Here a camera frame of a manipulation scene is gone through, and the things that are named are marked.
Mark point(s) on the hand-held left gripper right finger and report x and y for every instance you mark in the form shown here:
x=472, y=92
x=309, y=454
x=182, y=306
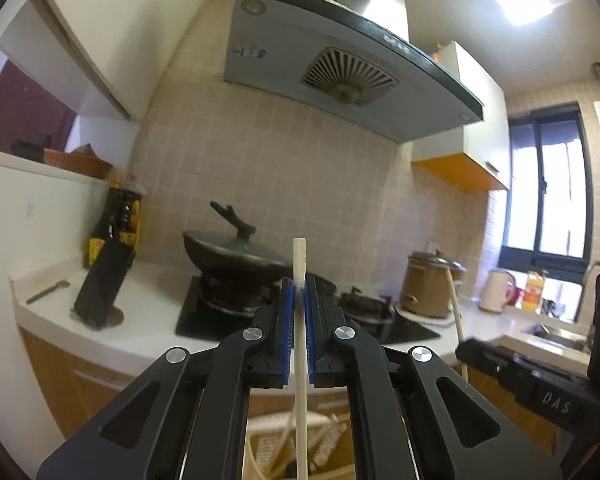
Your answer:
x=311, y=330

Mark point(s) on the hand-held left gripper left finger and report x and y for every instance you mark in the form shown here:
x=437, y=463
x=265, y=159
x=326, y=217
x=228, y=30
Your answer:
x=286, y=330

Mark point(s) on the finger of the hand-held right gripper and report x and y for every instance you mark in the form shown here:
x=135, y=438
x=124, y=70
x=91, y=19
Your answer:
x=490, y=357

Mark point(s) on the pale wooden chopstick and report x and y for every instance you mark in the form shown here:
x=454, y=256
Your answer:
x=300, y=260
x=455, y=305

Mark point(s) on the beige plastic utensil basket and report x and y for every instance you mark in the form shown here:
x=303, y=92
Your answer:
x=330, y=435

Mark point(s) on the steel kitchen sink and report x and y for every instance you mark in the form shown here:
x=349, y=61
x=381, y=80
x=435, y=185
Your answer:
x=550, y=340

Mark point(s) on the red cup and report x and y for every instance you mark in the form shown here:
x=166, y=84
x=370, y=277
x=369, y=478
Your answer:
x=518, y=296

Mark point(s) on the cream electric kettle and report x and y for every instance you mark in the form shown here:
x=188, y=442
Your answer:
x=495, y=290

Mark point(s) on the black gas stove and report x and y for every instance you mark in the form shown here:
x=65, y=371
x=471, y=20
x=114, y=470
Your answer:
x=215, y=315

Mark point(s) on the yellow cooking oil bottle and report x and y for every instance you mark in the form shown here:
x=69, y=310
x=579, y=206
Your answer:
x=535, y=292

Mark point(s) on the metal kitchen faucet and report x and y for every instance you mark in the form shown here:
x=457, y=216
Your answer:
x=587, y=280

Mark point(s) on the brown slow cooker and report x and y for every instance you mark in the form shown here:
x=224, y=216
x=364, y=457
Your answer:
x=425, y=285

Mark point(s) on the black wok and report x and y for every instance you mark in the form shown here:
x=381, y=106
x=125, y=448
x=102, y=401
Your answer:
x=230, y=250

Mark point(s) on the white kitchen countertop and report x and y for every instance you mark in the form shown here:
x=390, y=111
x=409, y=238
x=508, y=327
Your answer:
x=150, y=290

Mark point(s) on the round wooden phone stand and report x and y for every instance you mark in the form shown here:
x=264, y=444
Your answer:
x=114, y=316

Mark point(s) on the dark framed window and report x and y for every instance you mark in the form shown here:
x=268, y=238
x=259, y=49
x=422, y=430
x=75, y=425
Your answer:
x=550, y=185

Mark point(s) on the black smartphone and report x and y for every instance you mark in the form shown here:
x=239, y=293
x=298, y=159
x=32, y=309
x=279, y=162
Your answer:
x=105, y=280

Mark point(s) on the yellow label sauce bottle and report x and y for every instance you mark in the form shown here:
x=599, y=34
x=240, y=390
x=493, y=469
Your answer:
x=132, y=215

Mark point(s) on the dark soy sauce bottle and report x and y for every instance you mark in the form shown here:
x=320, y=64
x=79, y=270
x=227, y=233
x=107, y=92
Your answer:
x=102, y=230

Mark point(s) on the wooden base cabinet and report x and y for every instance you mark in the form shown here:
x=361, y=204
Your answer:
x=70, y=380

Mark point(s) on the small spoon on countertop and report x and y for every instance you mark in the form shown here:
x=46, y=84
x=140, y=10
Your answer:
x=47, y=292

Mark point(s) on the grey range hood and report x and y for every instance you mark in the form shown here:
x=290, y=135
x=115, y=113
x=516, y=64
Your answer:
x=290, y=60

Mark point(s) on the white refrigerator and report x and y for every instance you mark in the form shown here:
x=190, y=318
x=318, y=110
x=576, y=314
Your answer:
x=30, y=220

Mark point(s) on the dark red door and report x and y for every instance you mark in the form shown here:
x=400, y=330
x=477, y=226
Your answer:
x=25, y=110

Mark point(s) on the white and orange wall cabinet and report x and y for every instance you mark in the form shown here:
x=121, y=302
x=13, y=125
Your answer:
x=480, y=135

